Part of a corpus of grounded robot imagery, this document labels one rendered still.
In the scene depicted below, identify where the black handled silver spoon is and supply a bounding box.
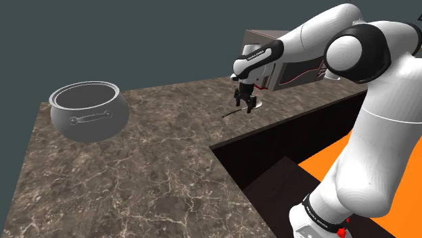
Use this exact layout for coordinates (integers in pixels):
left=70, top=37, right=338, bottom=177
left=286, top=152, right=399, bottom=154
left=221, top=99, right=263, bottom=119

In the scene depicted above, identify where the grey box appliance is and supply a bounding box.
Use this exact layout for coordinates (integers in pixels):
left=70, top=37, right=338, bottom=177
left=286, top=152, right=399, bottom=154
left=242, top=29, right=331, bottom=93

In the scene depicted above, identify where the grey round pot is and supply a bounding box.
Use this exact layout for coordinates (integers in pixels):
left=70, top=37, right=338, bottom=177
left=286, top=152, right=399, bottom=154
left=48, top=80, right=130, bottom=143

